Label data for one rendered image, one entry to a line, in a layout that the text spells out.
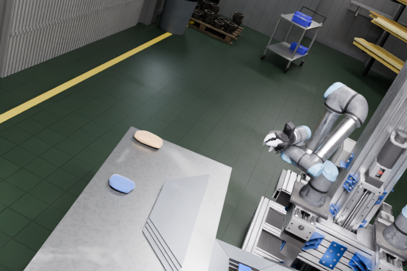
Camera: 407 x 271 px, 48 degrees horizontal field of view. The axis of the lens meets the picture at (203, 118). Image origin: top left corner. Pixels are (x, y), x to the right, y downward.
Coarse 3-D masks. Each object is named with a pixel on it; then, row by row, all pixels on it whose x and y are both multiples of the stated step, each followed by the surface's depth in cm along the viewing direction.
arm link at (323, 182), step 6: (330, 162) 247; (324, 168) 240; (330, 168) 242; (336, 168) 245; (324, 174) 240; (330, 174) 239; (336, 174) 241; (312, 180) 246; (318, 180) 243; (324, 180) 241; (330, 180) 241; (318, 186) 244; (324, 186) 243; (330, 186) 245
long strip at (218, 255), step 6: (216, 240) 223; (216, 246) 219; (216, 252) 216; (222, 252) 217; (210, 258) 211; (216, 258) 212; (222, 258) 214; (228, 258) 215; (210, 264) 208; (216, 264) 209; (222, 264) 210; (210, 270) 205; (216, 270) 206; (222, 270) 207
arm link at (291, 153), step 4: (288, 148) 224; (292, 148) 223; (296, 148) 223; (300, 148) 224; (284, 152) 226; (288, 152) 224; (292, 152) 223; (296, 152) 222; (300, 152) 222; (304, 152) 222; (284, 156) 226; (288, 156) 225; (292, 156) 223; (296, 156) 222; (300, 156) 221; (284, 160) 227; (288, 160) 226; (292, 160) 225; (296, 160) 222
